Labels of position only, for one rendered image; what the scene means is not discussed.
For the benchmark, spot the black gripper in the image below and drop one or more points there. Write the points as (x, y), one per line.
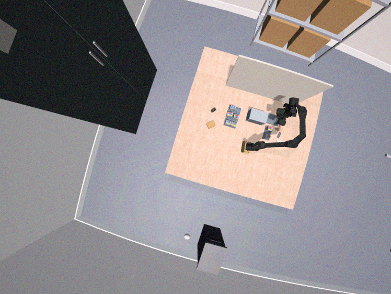
(282, 120)

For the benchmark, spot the tan rectangular block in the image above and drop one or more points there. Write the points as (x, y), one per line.
(210, 124)

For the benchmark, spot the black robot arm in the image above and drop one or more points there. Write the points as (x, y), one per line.
(302, 112)

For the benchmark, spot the beige flat panel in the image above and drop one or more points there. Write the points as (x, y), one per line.
(272, 81)

